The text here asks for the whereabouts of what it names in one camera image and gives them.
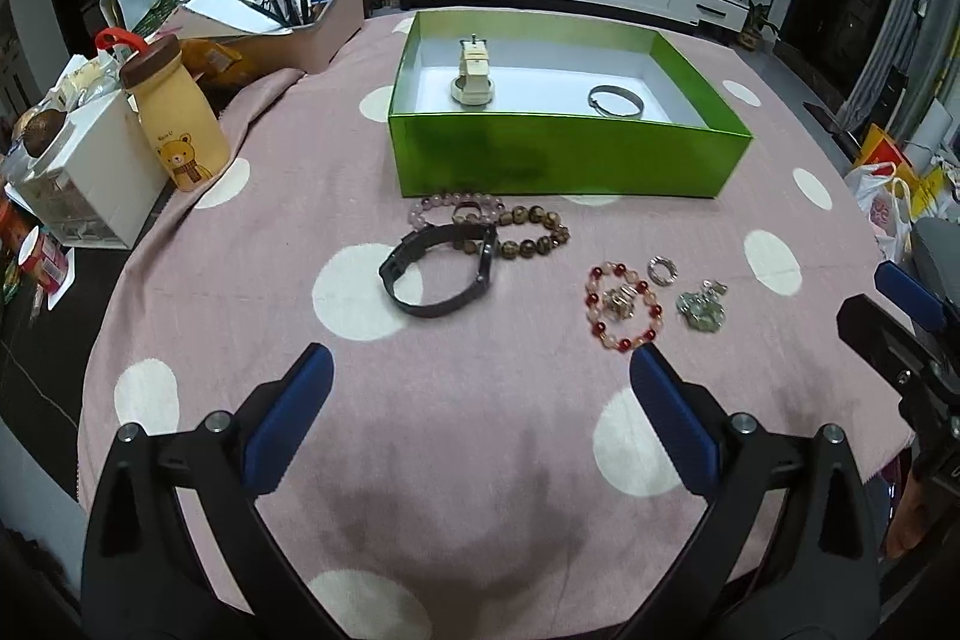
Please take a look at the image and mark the white papers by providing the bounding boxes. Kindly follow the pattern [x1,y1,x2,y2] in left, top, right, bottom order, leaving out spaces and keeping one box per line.
[180,0,293,37]

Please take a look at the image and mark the black wristwatch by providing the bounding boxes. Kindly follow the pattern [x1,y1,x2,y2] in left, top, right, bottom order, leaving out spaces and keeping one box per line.
[379,221,500,317]

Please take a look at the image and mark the silver bangle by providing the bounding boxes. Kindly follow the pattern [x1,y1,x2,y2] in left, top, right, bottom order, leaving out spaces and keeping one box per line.
[588,84,646,120]

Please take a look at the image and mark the yellow orange bag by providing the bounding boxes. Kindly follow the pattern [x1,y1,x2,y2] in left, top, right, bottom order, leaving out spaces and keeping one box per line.
[855,122,912,172]

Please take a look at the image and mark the brown round object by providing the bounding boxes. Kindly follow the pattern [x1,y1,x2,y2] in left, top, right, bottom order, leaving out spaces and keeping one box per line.
[19,111,68,157]

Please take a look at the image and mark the clear bag of food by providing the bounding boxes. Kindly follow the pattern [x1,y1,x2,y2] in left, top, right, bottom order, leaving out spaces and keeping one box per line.
[49,53,125,101]

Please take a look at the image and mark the potted plant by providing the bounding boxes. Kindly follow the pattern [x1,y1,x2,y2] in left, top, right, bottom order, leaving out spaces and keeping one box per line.
[739,1,781,50]

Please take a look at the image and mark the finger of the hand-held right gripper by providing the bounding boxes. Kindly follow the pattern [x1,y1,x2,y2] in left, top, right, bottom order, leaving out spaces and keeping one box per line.
[875,260,950,330]
[836,293,938,397]

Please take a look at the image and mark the pink bead bracelet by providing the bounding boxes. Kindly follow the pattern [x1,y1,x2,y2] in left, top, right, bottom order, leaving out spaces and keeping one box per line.
[407,192,507,229]

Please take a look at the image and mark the silver pendant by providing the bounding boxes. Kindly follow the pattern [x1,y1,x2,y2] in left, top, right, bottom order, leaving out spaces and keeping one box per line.
[676,281,730,333]

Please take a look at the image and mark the yellow bear bottle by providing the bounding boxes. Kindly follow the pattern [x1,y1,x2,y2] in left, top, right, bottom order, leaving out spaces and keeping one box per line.
[95,28,231,191]

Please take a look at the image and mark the red and white bead bracelet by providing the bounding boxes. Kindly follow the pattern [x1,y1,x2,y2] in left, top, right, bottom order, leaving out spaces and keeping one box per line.
[584,261,665,356]

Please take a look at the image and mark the white drawer organizer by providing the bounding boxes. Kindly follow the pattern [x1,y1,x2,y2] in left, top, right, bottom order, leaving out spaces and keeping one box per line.
[4,89,170,250]

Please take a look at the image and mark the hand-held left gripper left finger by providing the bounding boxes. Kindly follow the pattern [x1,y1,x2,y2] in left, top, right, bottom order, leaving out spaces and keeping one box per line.
[81,342,353,640]

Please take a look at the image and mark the white plastic bag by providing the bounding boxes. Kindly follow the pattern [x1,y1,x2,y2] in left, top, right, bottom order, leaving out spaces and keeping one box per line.
[844,160,912,259]

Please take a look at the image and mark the green cardboard box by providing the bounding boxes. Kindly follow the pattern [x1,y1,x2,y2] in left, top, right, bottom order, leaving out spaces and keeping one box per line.
[388,9,754,200]

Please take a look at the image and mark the beige storage box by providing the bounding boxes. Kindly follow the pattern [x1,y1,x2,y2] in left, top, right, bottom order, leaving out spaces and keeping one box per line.
[176,0,366,75]

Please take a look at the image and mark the brown bead bracelet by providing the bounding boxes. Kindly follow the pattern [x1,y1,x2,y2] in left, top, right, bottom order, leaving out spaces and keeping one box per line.
[491,203,572,261]

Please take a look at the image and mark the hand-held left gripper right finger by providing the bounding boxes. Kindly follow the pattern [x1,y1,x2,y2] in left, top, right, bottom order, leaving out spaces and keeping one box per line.
[611,344,882,640]

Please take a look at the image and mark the pink polka dot tablecloth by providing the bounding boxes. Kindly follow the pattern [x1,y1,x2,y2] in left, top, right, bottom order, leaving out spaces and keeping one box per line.
[75,10,912,640]

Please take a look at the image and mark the red packet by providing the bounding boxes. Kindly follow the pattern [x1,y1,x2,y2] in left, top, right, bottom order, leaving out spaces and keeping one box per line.
[19,227,72,296]

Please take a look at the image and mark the cream wristwatch on stand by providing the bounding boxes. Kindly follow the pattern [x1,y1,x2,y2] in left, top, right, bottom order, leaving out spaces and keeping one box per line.
[451,35,497,109]

